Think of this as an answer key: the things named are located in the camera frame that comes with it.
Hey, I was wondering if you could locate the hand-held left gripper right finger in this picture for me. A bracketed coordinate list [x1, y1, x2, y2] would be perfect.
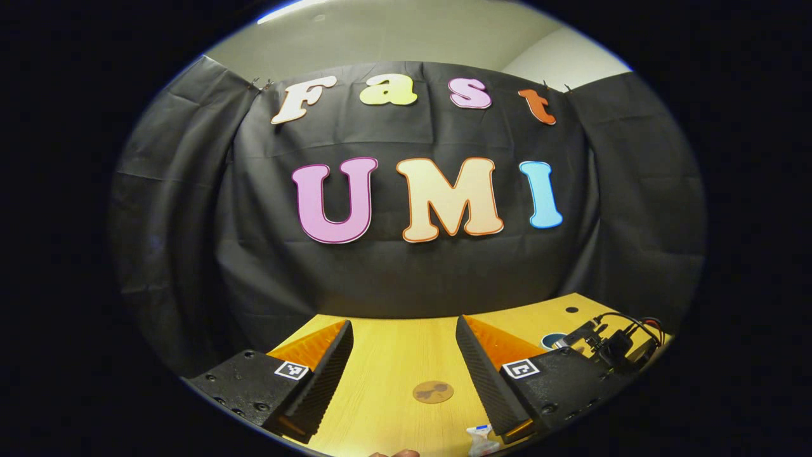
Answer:
[455, 315, 638, 444]

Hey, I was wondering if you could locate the white toothpaste tube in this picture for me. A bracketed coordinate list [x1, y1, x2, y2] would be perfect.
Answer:
[466, 424, 502, 457]

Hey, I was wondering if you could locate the black cable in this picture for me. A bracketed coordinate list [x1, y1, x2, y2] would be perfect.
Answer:
[595, 312, 649, 332]

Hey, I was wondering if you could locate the round brown coaster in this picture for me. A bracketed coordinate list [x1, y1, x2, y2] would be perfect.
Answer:
[412, 381, 455, 405]

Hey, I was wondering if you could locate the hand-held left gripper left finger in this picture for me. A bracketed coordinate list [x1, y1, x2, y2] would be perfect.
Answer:
[183, 319, 355, 444]

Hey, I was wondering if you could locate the red cable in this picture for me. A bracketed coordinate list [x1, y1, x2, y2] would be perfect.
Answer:
[639, 316, 665, 345]

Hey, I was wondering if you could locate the yellow wooden desktop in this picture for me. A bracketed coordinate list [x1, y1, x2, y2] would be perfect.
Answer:
[266, 292, 673, 457]

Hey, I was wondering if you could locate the black backdrop cloth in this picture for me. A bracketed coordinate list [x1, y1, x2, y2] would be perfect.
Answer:
[108, 56, 708, 381]

